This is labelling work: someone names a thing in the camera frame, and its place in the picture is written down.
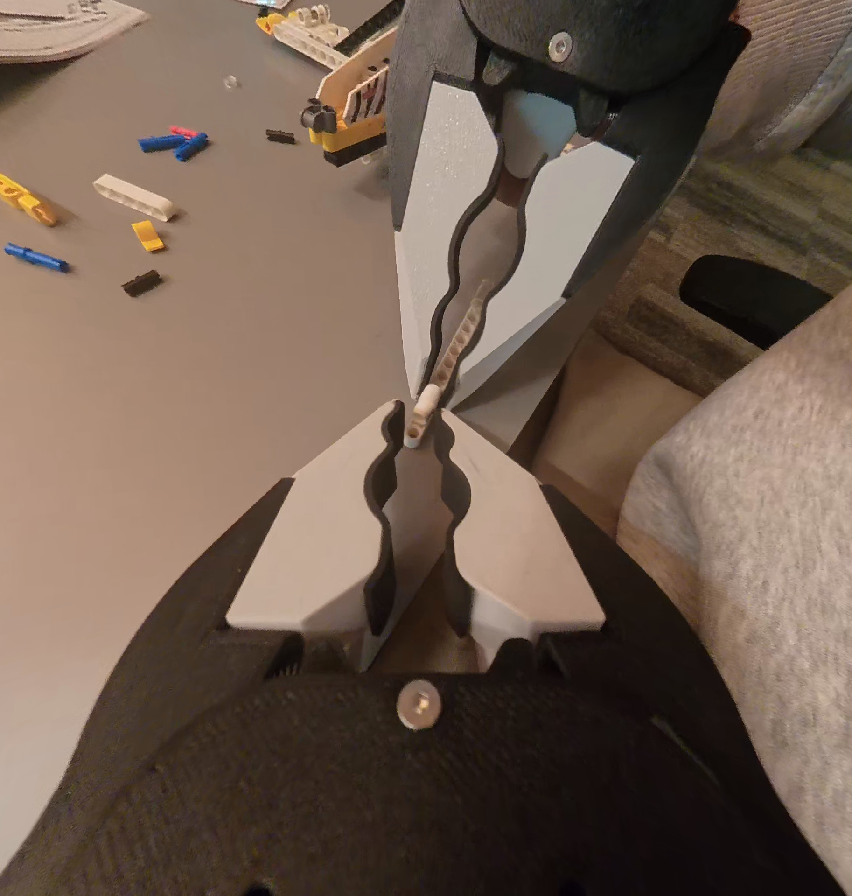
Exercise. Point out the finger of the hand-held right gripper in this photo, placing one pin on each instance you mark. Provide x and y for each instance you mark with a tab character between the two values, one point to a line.
440	210
573	210

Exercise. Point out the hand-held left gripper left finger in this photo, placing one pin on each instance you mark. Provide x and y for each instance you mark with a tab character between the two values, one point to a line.
307	560

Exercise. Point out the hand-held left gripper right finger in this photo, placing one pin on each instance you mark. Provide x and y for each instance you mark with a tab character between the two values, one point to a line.
524	560

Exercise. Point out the long white lego beam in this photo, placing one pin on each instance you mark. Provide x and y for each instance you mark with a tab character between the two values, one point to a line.
461	336

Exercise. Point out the small white lego connector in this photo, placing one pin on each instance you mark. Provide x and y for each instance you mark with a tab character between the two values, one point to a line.
422	413

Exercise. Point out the striped lego model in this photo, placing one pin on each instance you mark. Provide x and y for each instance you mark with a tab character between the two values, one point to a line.
356	105

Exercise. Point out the black lego pin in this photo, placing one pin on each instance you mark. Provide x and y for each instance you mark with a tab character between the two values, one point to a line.
141	283
280	136

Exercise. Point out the blue lego pin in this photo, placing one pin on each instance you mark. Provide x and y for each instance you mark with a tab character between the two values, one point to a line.
161	143
36	257
191	148

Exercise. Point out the red lego pin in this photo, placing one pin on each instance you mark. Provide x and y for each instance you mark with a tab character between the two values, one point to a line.
183	131

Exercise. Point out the small yellow lego piece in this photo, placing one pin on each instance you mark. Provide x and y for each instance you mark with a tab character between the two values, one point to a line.
149	236

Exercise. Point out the short white lego beam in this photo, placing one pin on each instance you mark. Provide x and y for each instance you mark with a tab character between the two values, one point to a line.
135	198

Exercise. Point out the long yellow lego piece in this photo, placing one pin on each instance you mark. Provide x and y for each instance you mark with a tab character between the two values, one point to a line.
21	196

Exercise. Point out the lego instruction booklet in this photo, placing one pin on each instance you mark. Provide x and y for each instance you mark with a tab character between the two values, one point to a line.
41	28

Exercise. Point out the person's tan trousers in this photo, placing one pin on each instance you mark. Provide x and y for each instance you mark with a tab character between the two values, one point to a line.
608	420

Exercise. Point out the black chair armrest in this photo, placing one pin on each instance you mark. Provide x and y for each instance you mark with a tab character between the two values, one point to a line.
748	294

